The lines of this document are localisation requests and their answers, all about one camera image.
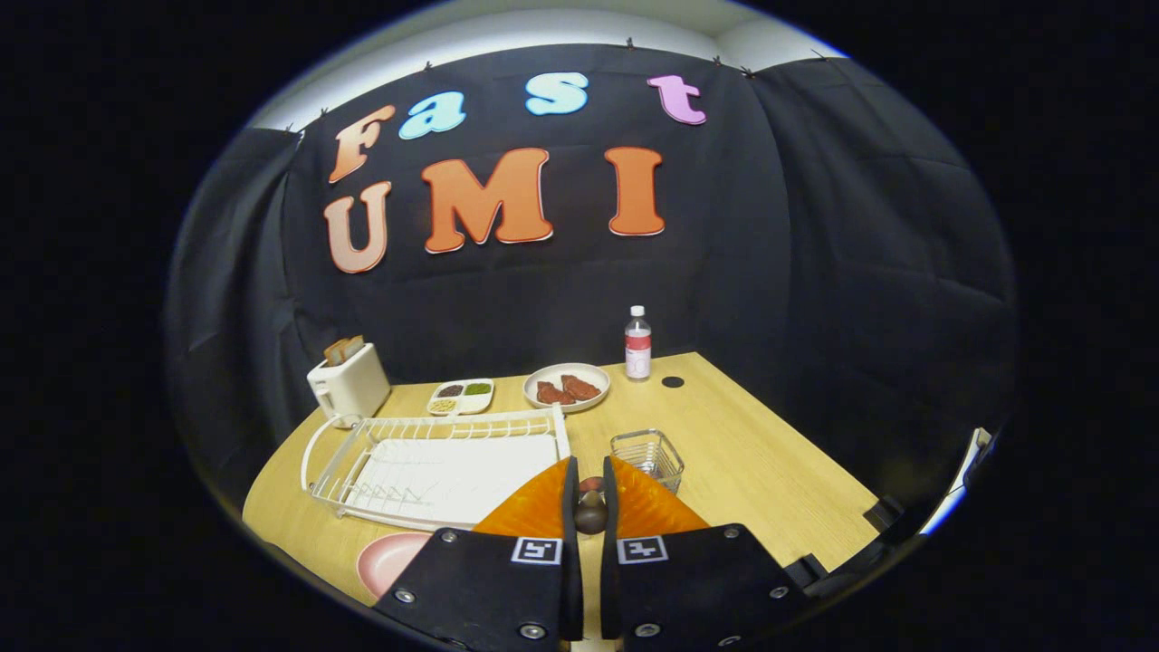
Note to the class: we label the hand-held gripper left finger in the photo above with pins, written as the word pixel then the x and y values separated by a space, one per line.
pixel 572 580

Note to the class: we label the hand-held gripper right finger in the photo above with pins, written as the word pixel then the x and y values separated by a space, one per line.
pixel 608 580

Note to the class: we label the dark brown spoon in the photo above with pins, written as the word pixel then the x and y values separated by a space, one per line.
pixel 590 518

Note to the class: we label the pink plate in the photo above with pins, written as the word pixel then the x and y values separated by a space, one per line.
pixel 385 561

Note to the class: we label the white divided dish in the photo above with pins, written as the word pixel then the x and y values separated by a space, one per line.
pixel 475 404

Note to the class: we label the white round plate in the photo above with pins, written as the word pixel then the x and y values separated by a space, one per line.
pixel 543 371

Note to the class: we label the red-brown meat piece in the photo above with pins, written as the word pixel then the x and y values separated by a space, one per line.
pixel 582 388
pixel 554 395

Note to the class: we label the pile of green beans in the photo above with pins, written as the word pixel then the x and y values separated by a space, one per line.
pixel 478 388

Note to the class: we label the pile of yellow beans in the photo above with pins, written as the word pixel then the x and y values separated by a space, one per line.
pixel 444 406

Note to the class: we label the clear bottle with red label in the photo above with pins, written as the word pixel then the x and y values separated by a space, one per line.
pixel 637 349

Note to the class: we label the black backdrop cloth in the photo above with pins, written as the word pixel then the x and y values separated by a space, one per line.
pixel 579 290

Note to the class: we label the white toaster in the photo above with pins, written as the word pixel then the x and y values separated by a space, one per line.
pixel 353 389

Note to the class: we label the brown toast slice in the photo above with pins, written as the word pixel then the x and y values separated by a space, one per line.
pixel 353 347
pixel 335 354

